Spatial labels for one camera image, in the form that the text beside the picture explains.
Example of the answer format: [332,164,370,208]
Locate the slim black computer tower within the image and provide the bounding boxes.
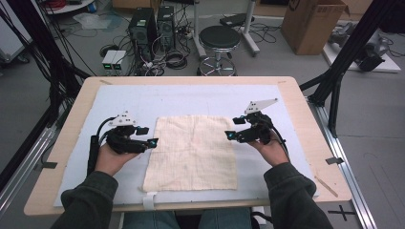
[156,4,177,52]

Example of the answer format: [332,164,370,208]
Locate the person's left hand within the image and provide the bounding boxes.
[95,142,141,177]

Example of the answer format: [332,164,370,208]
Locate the light wooden table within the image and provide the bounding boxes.
[23,75,352,218]

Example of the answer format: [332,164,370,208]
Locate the person's left leg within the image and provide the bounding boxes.
[123,210,181,229]

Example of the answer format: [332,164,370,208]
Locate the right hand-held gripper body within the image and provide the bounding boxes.
[237,97,279,145]

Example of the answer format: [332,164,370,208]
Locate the black tape strip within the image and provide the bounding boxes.
[32,161,58,170]
[325,156,345,166]

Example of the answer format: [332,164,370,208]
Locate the black round stool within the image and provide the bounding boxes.
[196,25,243,76]

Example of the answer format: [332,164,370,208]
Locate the grey robot part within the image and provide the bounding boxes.
[328,21,355,48]

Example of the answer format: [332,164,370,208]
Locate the person's right hand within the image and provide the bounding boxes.
[247,133,290,168]

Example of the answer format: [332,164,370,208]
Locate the round white table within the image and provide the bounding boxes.
[41,0,97,15]

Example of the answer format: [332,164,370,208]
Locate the large black computer tower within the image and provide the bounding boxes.
[128,7,159,66]

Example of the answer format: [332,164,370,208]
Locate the white foam mat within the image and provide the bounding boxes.
[53,84,320,208]

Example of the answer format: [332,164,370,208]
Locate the coiled black cable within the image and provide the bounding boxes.
[163,49,189,71]

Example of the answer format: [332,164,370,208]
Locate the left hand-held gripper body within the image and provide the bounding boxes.
[105,110,151,156]

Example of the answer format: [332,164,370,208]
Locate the person's leg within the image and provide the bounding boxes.
[123,210,181,229]
[200,207,254,229]

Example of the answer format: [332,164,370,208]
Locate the white power supply unit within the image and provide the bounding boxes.
[101,50,117,72]
[112,50,128,72]

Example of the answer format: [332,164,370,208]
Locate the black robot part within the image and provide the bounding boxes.
[354,42,387,73]

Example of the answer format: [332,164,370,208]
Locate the clear plastic sheet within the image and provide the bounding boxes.
[72,11,124,32]

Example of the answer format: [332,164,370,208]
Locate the aluminium rail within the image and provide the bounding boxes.
[0,126,59,218]
[307,94,379,229]

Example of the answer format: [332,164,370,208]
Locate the right hand-held gripper black cable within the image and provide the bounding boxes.
[250,123,291,225]

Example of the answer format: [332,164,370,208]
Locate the black flat device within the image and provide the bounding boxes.
[219,12,256,29]

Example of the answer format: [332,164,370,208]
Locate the white desk leg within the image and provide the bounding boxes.
[191,0,208,60]
[241,0,261,58]

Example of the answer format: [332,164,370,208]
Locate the thin wooden stick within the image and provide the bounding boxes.
[314,176,339,198]

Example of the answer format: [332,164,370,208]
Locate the black metal frame with cables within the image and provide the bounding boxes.
[0,0,92,128]

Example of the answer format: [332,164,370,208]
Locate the white cabinet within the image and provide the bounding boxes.
[0,0,33,64]

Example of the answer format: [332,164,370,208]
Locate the brown cardboard box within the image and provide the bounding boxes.
[280,0,351,56]

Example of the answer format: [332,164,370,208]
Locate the person's right leg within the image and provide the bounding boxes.
[200,207,254,229]

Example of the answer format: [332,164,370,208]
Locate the white board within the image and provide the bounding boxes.
[322,30,402,74]

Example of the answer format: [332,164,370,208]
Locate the cream cloth with white tag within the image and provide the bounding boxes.
[141,114,239,212]

